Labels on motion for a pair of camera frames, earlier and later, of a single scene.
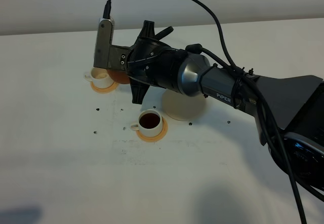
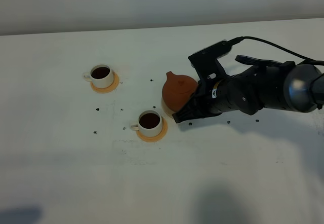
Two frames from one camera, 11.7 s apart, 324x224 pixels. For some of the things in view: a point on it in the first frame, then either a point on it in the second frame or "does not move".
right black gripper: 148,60 to 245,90
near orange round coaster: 155,138 does not move
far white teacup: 99,77 does not move
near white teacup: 150,123 does not move
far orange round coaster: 104,90 does not move
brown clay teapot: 119,75 to 176,90
